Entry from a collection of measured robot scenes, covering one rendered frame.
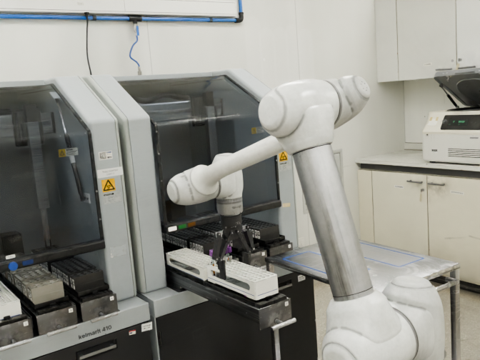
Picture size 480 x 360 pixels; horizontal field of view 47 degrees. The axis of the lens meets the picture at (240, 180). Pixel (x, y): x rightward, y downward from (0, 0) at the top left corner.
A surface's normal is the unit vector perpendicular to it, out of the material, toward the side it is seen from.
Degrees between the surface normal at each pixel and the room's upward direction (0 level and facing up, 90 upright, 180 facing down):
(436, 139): 90
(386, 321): 70
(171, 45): 90
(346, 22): 90
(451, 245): 90
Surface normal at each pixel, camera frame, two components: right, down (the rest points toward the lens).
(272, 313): 0.59, 0.08
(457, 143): -0.83, 0.15
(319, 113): 0.60, -0.13
